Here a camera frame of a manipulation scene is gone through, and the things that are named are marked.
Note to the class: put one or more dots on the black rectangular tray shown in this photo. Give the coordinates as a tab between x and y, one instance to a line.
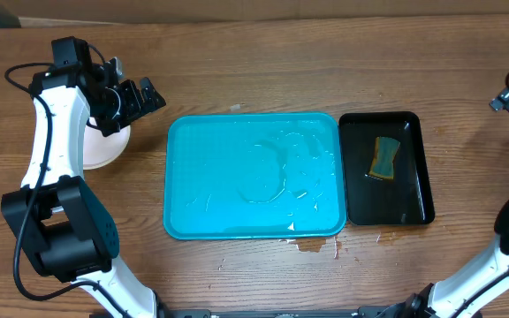
405	200

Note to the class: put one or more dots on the teal plastic tray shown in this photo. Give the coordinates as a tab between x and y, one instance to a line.
254	176

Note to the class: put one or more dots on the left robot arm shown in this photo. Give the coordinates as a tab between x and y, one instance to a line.
65	237

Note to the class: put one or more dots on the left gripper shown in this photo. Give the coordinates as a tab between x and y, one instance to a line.
136	103

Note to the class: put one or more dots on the white plate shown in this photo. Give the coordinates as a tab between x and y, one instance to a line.
99	151

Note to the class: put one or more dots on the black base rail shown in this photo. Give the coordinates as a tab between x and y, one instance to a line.
361	312

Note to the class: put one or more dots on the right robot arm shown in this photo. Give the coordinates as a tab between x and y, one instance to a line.
466	292

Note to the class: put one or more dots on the green yellow scrub sponge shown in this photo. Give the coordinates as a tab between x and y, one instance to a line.
385	151

